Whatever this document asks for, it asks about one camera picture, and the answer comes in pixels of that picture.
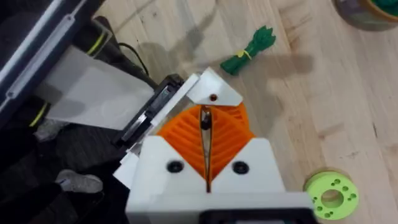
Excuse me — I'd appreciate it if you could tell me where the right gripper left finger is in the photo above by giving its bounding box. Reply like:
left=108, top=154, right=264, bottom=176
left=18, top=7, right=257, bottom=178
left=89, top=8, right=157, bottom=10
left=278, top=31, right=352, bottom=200
left=132, top=105, right=208, bottom=196

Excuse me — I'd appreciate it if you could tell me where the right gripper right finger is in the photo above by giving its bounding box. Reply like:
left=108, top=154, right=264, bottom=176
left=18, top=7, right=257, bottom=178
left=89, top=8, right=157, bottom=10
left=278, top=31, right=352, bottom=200
left=208, top=106, right=286, bottom=195

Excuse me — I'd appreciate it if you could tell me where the person's foot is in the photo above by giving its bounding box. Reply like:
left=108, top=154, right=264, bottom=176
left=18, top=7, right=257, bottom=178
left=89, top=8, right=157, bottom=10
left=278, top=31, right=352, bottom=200
left=32, top=118, right=70, bottom=142
left=55, top=169, right=104, bottom=195

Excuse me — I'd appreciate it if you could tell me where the green disc with holes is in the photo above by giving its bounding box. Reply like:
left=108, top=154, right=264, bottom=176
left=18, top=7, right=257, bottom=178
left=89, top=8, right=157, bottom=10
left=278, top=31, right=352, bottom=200
left=303, top=170, right=360, bottom=222

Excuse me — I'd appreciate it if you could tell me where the orange ribbed wedge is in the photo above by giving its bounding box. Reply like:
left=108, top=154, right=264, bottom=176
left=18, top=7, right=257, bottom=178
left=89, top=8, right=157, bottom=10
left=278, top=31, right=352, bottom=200
left=214, top=101, right=251, bottom=127

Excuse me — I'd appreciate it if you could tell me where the grey tub with toys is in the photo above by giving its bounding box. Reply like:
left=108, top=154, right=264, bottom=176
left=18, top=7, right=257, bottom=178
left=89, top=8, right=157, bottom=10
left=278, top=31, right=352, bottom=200
left=330, top=0, right=398, bottom=32

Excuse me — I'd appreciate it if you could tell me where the green toy vegetable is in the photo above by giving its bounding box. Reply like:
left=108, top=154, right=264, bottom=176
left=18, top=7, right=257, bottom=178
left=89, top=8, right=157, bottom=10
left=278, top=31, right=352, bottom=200
left=220, top=25, right=277, bottom=77

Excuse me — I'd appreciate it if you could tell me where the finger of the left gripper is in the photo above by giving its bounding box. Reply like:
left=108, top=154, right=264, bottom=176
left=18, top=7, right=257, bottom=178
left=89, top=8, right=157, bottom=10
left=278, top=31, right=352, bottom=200
left=185, top=66, right=244, bottom=107

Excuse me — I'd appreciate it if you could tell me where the black cable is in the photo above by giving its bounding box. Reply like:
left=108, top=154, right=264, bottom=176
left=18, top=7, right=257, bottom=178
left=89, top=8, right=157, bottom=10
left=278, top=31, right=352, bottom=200
left=117, top=41, right=150, bottom=77

